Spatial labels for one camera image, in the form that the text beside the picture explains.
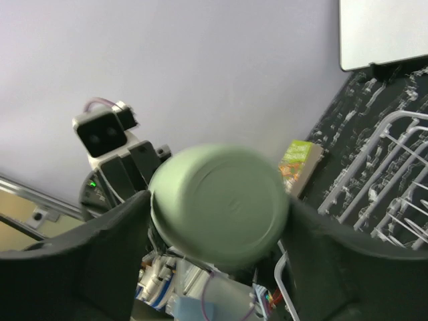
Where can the green plastic cup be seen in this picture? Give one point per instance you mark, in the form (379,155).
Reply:
(219,203)

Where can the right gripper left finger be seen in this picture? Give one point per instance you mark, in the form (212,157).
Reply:
(87,273)

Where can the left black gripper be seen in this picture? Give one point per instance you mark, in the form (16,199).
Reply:
(120,177)

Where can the white wire dish rack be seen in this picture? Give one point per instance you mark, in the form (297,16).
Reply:
(382,193)

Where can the green Treehouse book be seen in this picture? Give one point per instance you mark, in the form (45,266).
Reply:
(297,165)

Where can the white whiteboard with red writing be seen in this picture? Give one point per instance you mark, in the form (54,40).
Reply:
(381,32)

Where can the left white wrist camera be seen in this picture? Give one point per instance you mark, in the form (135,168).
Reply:
(104,129)

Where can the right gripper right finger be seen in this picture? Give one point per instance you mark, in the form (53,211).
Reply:
(343,274)

